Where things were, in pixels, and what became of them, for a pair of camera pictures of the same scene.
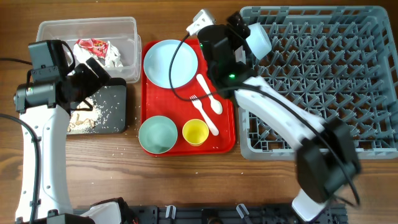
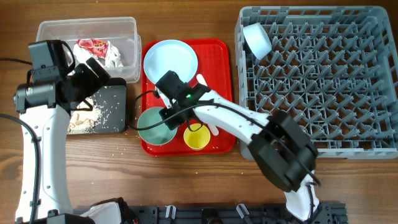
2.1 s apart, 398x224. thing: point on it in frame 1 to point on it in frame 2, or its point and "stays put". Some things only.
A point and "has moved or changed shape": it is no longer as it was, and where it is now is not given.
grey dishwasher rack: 339,61 stays put
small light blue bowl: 259,40 stays put
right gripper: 237,39 to 171,122
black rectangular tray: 109,114 stays put
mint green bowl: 158,134 has moved or changed shape
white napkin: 112,59 stays put
